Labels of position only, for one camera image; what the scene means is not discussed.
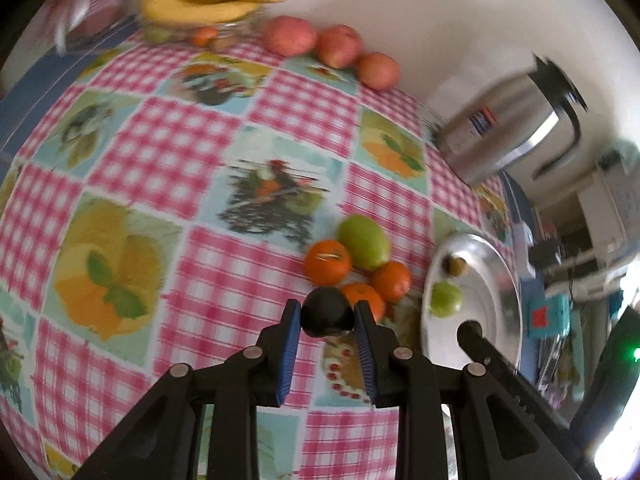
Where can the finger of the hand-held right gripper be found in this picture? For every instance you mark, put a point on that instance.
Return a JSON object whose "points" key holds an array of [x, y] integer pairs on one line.
{"points": [[475, 340]]}

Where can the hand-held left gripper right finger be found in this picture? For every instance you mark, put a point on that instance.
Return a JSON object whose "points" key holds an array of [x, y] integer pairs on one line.
{"points": [[364, 355]]}

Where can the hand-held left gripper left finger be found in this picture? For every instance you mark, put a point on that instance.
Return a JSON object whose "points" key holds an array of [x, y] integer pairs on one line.
{"points": [[289, 350]]}

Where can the small green pear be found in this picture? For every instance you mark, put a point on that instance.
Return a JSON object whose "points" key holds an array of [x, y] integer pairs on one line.
{"points": [[446, 300]]}

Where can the dark plum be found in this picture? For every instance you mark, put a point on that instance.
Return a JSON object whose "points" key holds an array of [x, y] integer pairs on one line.
{"points": [[325, 310]]}

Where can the round metal plate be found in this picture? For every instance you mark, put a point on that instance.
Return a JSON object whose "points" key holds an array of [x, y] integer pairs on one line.
{"points": [[480, 280]]}

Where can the brown kiwi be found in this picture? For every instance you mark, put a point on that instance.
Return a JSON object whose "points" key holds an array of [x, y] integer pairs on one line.
{"points": [[457, 266]]}

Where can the teal box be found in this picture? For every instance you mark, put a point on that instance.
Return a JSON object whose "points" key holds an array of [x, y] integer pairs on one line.
{"points": [[547, 317]]}

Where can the black charger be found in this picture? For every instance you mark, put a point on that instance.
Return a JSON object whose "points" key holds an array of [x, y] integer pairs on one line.
{"points": [[542, 255]]}

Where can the white power strip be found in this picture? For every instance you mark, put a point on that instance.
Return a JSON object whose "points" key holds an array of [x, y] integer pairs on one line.
{"points": [[520, 240]]}

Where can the green mango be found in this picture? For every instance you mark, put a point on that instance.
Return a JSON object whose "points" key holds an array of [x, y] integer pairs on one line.
{"points": [[362, 241]]}

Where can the white cabinet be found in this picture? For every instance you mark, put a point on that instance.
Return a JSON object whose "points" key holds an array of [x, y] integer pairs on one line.
{"points": [[605, 200]]}

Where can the stainless steel thermos jug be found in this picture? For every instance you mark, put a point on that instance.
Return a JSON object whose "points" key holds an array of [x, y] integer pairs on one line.
{"points": [[495, 130]]}

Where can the pink checkered fruit-print tablecloth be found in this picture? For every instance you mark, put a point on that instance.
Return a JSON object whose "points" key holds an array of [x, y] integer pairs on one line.
{"points": [[150, 135]]}

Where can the red apple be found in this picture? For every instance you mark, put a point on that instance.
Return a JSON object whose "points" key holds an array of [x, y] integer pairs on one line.
{"points": [[290, 35], [378, 71], [340, 46]]}

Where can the small orange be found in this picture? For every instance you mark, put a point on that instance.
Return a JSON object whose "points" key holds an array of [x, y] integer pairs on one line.
{"points": [[205, 36]]}

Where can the clear glass fruit bowl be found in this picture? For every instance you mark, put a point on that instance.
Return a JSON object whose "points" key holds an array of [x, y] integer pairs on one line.
{"points": [[235, 27]]}

